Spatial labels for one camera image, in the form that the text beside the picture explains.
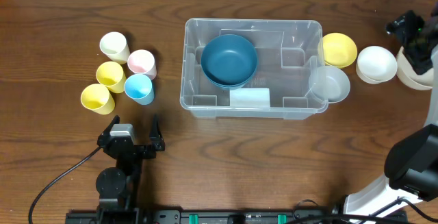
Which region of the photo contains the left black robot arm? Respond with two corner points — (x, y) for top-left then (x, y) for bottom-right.
(96, 116), (165, 210)

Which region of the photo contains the dark blue large bowl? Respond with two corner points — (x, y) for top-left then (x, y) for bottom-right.
(207, 75), (255, 90)

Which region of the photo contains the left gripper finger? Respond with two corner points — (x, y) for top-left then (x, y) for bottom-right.
(101, 115), (120, 136)
(149, 114), (165, 145)

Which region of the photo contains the white small bowl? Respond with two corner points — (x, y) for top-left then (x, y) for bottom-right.
(356, 46), (398, 84)

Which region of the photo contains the pink plastic cup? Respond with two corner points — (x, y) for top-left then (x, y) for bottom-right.
(127, 49), (157, 80)

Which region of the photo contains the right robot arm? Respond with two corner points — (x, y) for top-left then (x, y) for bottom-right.
(332, 10), (437, 223)

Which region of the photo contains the white label on bin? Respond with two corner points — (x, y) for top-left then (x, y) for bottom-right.
(229, 88), (270, 108)

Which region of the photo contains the clear plastic storage bin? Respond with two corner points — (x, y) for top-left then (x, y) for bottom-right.
(180, 18), (329, 120)

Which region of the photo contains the left black cable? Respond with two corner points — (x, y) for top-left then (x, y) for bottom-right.
(28, 145), (103, 224)

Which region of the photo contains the right black cable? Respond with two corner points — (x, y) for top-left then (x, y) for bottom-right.
(294, 198), (438, 224)

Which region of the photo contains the yellow plastic cup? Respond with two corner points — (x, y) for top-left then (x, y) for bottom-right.
(96, 62), (127, 93)
(80, 84), (115, 115)

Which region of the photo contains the cream plastic cup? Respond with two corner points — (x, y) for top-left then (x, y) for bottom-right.
(99, 32), (131, 64)

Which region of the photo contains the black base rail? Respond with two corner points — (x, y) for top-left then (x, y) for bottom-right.
(65, 209), (324, 224)

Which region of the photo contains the yellow plastic cup lower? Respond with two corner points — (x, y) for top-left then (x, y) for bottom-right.
(80, 84), (115, 115)

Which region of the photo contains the yellow plastic cup upper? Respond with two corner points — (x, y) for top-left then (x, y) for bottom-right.
(96, 62), (127, 93)

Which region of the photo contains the light blue plastic cup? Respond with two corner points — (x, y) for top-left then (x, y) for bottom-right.
(124, 74), (155, 105)

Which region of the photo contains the yellow small bowl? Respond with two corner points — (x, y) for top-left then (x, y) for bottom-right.
(322, 33), (358, 69)

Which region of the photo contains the beige large bowl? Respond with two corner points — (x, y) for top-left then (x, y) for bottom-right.
(396, 47), (434, 90)

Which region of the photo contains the grey small bowl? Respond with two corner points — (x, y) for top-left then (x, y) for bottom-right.
(309, 66), (350, 103)

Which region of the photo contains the black cable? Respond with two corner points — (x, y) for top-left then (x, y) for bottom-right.
(28, 145), (103, 224)
(294, 198), (438, 224)

